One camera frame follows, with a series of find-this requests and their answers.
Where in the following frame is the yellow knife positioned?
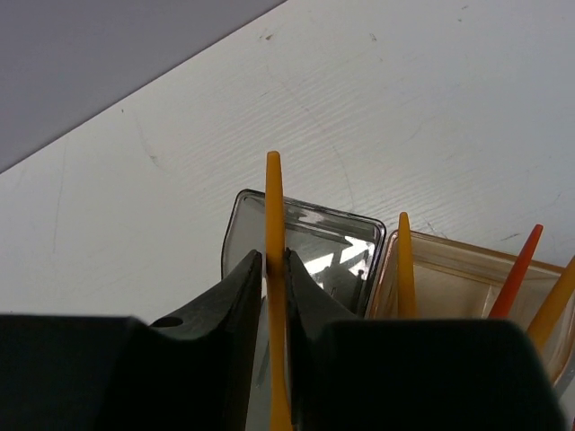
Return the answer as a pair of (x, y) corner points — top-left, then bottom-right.
(265, 151), (292, 430)

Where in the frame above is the dark smoke plastic container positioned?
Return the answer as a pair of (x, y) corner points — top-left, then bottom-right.
(221, 189), (386, 430)

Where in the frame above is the yellow chopstick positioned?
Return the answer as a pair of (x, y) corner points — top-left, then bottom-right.
(527, 258), (574, 350)

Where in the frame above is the orange fork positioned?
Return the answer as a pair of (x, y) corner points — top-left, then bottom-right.
(489, 224), (544, 319)

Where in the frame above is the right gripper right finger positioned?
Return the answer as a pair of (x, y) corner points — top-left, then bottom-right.
(285, 251), (566, 430)

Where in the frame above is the orange plastic container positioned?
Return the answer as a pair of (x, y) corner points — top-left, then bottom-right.
(363, 226), (575, 383)

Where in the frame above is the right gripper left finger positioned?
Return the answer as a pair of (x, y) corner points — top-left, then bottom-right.
(1, 251), (262, 430)

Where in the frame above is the yellow fork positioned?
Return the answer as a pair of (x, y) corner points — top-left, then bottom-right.
(397, 212), (417, 319)

